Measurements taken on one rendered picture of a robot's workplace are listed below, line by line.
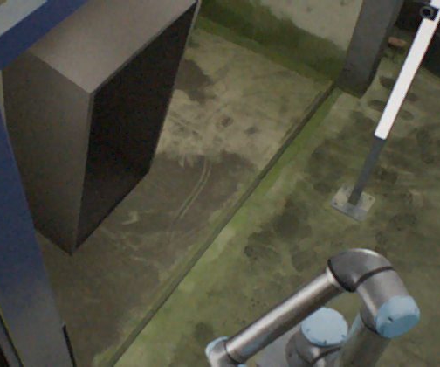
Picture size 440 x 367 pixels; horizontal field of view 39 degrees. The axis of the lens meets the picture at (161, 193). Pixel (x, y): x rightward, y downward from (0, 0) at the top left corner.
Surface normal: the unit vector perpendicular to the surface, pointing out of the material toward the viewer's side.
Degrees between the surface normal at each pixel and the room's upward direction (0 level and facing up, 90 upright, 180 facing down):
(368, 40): 90
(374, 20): 90
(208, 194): 0
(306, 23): 90
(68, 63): 12
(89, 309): 0
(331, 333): 5
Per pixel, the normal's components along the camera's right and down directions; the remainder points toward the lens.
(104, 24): 0.17, -0.47
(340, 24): -0.59, 0.65
